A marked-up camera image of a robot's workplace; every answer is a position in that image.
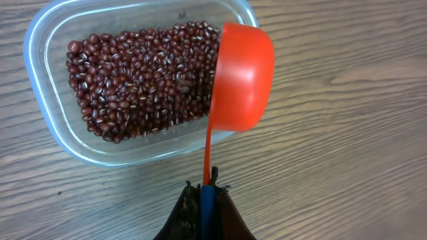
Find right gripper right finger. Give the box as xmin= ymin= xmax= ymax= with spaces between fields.
xmin=213 ymin=167 xmax=256 ymax=240

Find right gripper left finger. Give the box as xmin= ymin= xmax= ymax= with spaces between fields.
xmin=154 ymin=181 xmax=201 ymax=240

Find red scoop with blue handle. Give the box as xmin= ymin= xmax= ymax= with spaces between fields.
xmin=200 ymin=22 xmax=274 ymax=239

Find red adzuki beans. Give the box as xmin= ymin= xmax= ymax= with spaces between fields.
xmin=66 ymin=21 xmax=221 ymax=143

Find clear plastic container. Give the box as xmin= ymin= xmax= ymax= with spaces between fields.
xmin=23 ymin=0 xmax=258 ymax=167

